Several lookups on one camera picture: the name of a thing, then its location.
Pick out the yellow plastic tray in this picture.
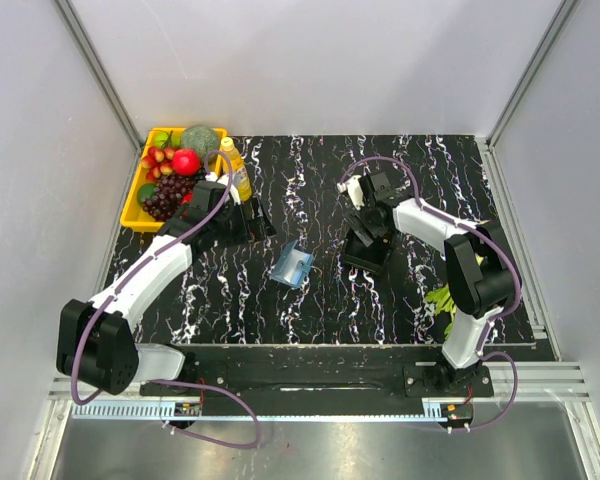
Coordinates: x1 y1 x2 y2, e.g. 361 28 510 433
120 125 227 233

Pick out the blue card holder wallet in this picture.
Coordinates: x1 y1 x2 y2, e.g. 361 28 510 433
269 240 315 289

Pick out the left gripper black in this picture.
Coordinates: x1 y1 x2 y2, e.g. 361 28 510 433
211 195 277 248

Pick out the green lime fruit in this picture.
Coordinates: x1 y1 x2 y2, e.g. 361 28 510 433
152 131 172 149

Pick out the yellow juice bottle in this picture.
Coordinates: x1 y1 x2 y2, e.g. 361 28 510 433
220 137 252 202

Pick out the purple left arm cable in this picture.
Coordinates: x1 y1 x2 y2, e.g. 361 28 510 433
72 148 262 449

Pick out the dark purple grape bunch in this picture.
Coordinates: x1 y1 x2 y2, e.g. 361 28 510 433
140 169 206 222

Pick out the white celery stalk with leaves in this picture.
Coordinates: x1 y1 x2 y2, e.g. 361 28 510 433
425 224 485 340

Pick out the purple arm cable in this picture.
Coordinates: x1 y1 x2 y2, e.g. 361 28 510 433
72 148 262 449
339 156 524 432

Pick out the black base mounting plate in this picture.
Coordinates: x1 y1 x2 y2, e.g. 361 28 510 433
139 343 495 401

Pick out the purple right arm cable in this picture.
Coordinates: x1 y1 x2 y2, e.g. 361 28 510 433
339 156 524 432

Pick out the green melon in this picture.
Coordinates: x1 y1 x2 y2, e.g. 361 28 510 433
180 125 221 162

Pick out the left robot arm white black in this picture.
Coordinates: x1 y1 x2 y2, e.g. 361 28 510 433
56 176 276 395

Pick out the green avocado fruit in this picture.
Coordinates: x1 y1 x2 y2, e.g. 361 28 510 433
136 183 157 205

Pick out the small red fruit cluster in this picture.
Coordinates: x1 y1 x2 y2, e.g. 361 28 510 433
140 146 176 183

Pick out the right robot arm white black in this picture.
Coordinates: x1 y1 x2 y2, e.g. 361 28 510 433
337 172 522 396

